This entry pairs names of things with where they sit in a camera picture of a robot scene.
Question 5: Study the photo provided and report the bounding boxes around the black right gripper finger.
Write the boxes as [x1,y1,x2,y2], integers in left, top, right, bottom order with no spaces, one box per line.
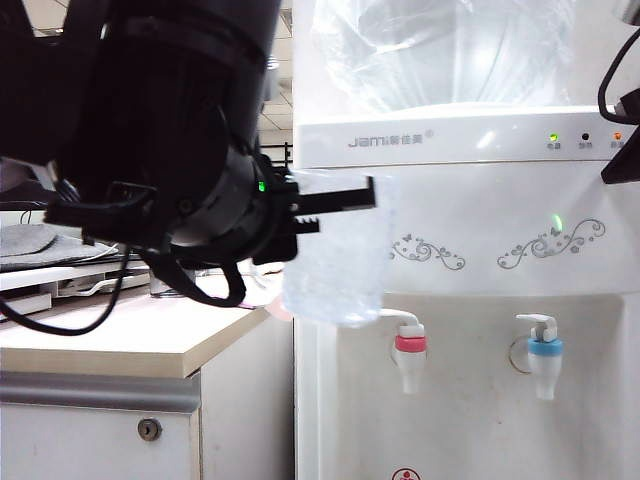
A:
[599,143,640,187]

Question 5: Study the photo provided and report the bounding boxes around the black camera cable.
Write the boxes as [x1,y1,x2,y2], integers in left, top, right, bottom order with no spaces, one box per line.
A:
[597,27,640,125]

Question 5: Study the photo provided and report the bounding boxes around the white floor water dispenser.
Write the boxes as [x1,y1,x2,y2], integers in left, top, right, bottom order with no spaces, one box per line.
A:
[293,102,640,480]

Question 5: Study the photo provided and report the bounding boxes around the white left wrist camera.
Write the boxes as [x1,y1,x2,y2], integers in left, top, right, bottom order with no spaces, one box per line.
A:
[27,158,64,195]

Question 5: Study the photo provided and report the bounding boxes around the clear plastic mug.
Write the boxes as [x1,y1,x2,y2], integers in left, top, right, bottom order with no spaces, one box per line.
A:
[280,167,397,330]

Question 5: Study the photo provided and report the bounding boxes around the blue cold water tap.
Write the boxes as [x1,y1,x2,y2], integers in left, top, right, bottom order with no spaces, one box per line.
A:
[514,313,566,402]

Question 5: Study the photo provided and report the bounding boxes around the white monitor riser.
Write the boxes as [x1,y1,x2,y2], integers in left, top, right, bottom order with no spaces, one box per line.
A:
[0,262,153,322]

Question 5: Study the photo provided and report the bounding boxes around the white desk cabinet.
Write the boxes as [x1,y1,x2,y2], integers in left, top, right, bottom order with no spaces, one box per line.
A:
[0,369,203,480]

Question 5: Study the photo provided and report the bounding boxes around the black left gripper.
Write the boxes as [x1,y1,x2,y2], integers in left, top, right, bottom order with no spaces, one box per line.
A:
[248,152,377,267]

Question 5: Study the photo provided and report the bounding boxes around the grey felt cloth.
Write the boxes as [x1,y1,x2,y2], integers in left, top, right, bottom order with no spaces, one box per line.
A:
[0,223,126,274]

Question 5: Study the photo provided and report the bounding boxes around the bagged clear water jug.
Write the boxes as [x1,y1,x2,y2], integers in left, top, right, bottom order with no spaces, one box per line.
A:
[310,0,576,114]

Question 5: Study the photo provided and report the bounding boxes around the black background shelf rack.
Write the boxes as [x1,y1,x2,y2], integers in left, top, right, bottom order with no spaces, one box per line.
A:
[262,141,295,169]

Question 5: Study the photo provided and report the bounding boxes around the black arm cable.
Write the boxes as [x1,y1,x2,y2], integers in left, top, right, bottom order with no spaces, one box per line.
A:
[0,244,135,337]

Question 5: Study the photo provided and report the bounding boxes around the round metal cabinet lock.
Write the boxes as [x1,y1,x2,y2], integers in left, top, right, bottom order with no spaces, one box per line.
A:
[137,417,163,442]

